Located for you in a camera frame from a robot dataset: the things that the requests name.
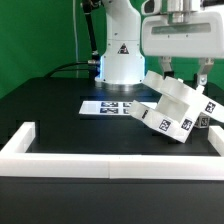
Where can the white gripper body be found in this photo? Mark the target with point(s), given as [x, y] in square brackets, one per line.
[201, 37]

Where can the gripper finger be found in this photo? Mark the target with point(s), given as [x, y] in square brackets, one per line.
[166, 66]
[205, 66]

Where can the white chair back frame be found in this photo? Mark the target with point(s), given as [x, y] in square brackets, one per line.
[184, 100]

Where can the white chair seat part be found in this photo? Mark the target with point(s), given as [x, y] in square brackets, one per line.
[173, 115]

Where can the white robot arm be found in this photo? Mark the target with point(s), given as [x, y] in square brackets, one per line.
[123, 63]

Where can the white tagged cube right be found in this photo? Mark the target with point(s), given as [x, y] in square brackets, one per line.
[202, 121]

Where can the white marker sheet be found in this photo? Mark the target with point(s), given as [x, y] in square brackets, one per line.
[105, 108]

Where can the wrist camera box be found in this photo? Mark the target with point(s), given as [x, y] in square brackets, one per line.
[151, 7]

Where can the white U-shaped fence frame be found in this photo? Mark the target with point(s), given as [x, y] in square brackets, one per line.
[16, 161]

